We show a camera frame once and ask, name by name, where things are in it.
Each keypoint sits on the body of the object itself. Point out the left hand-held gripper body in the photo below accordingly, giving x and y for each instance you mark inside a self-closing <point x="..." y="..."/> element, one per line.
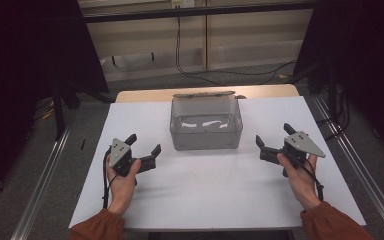
<point x="119" y="153"/>

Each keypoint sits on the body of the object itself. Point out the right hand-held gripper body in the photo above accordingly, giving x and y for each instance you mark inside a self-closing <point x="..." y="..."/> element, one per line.
<point x="303" y="143"/>

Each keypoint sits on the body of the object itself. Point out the grey transparent lidded box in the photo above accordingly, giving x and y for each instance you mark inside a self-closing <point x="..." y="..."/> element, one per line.
<point x="206" y="128"/>

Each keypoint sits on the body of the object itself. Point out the person's left hand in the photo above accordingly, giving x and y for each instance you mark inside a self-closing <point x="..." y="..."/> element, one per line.
<point x="121" y="188"/>

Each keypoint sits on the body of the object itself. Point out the person's right hand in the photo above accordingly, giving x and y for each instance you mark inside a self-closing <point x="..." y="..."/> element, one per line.
<point x="300" y="186"/>

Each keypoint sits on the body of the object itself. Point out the wooden table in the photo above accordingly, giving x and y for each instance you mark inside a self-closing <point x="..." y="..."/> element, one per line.
<point x="146" y="95"/>

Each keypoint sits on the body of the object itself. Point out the black metal stand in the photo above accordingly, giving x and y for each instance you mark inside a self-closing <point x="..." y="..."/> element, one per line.
<point x="332" y="96"/>

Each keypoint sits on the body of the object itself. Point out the long beige desk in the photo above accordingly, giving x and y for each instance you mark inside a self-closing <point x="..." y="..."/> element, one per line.
<point x="246" y="30"/>

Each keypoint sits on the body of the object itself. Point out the black curtain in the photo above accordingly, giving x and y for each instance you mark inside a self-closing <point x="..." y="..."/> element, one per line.
<point x="23" y="50"/>
<point x="363" y="50"/>

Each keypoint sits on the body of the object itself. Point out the metal floor rail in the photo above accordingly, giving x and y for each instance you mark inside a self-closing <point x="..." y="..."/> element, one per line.
<point x="363" y="176"/>
<point x="43" y="186"/>

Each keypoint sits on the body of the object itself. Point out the white wall socket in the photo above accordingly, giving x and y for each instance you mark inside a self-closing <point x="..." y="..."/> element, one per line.
<point x="182" y="3"/>

